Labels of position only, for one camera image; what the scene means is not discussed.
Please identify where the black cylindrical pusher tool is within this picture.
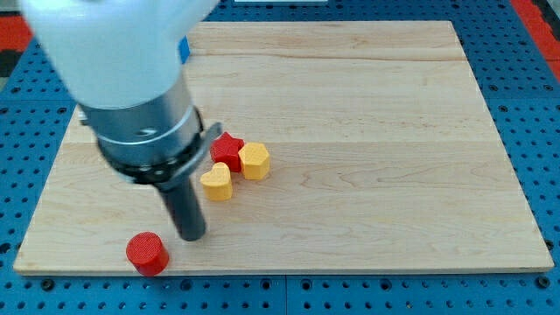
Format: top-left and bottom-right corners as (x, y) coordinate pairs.
(156, 176), (207, 242)

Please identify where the red cylinder block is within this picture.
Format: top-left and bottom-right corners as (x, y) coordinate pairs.
(125, 231), (170, 277)

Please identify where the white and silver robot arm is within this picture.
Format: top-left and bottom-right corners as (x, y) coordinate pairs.
(19, 0), (222, 241)

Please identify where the yellow heart block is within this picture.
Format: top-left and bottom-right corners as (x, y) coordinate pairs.
(199, 162), (233, 201)

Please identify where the red star block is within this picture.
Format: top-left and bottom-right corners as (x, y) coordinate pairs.
(210, 132), (245, 172)

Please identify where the yellow hexagon block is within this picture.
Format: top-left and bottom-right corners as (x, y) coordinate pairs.
(238, 143), (270, 180)

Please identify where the blue tape piece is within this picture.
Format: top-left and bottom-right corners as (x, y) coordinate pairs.
(178, 36), (190, 65)

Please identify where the light wooden board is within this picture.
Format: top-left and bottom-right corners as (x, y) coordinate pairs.
(14, 21), (554, 276)

